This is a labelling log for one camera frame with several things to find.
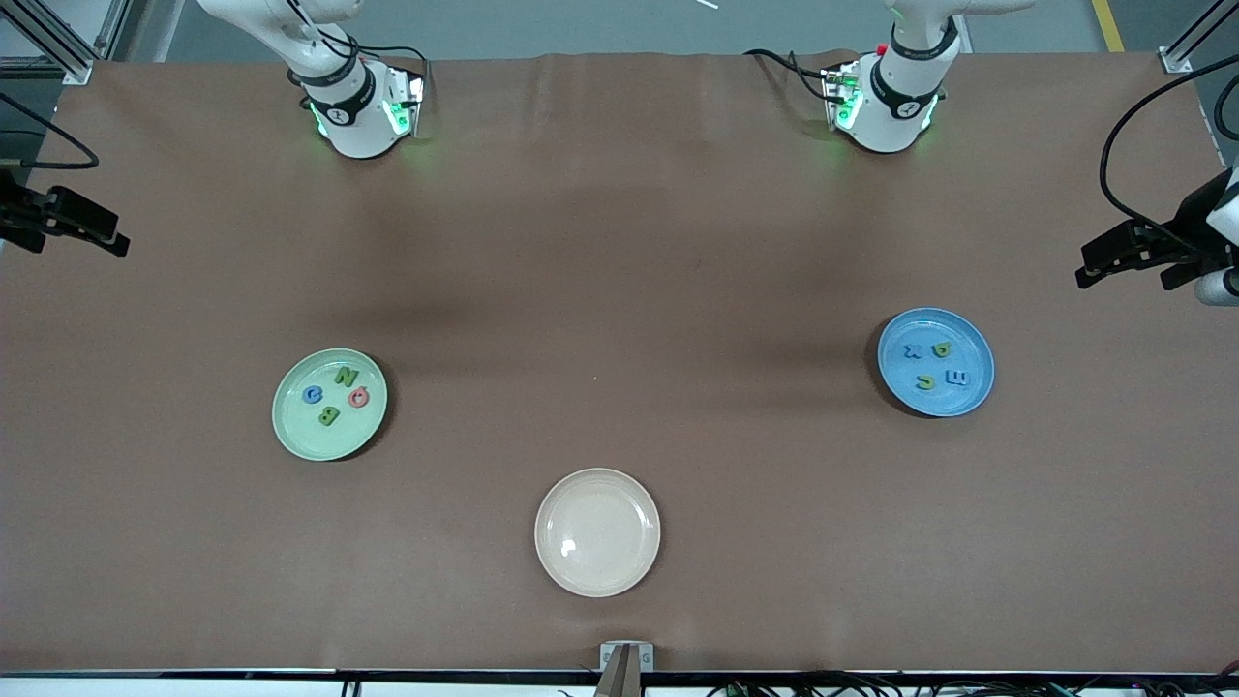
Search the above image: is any blue plate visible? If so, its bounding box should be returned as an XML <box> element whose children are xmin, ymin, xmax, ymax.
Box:
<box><xmin>877</xmin><ymin>307</ymin><xmax>996</xmax><ymax>419</ymax></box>

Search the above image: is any green plate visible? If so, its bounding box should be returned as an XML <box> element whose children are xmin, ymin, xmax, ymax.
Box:
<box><xmin>271</xmin><ymin>348</ymin><xmax>389</xmax><ymax>463</ymax></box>

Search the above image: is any brown table cover sheet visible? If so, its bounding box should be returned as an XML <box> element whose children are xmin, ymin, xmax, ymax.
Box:
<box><xmin>0</xmin><ymin>50</ymin><xmax>1239</xmax><ymax>675</ymax></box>

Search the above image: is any beige plate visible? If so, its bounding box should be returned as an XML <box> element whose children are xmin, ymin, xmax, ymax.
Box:
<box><xmin>534</xmin><ymin>468</ymin><xmax>662</xmax><ymax>598</ymax></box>

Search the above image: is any aluminium frame post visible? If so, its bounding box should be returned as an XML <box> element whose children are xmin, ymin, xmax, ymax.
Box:
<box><xmin>1158</xmin><ymin>0</ymin><xmax>1239</xmax><ymax>76</ymax></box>
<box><xmin>0</xmin><ymin>0</ymin><xmax>133</xmax><ymax>87</ymax></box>

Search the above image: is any black right arm base cable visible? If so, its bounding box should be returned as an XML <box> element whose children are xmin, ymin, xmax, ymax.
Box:
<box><xmin>287</xmin><ymin>0</ymin><xmax>429</xmax><ymax>93</ymax></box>

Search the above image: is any black arm base cable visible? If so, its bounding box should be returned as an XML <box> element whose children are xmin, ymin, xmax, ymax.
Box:
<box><xmin>741</xmin><ymin>46</ymin><xmax>835</xmax><ymax>106</ymax></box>
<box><xmin>287</xmin><ymin>0</ymin><xmax>429</xmax><ymax>93</ymax></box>

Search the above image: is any black left arm base cable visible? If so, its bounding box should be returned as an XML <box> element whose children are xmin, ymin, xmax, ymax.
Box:
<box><xmin>741</xmin><ymin>46</ymin><xmax>835</xmax><ymax>106</ymax></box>

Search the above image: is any white table edge rail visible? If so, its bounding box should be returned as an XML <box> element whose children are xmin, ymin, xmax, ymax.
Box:
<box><xmin>0</xmin><ymin>668</ymin><xmax>1239</xmax><ymax>697</ymax></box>

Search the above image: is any grey metal mount bracket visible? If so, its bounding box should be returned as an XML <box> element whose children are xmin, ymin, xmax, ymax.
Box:
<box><xmin>599</xmin><ymin>641</ymin><xmax>655</xmax><ymax>673</ymax></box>

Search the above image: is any tan camera support post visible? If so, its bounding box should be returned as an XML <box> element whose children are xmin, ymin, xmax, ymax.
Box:
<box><xmin>592</xmin><ymin>647</ymin><xmax>644</xmax><ymax>697</ymax></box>

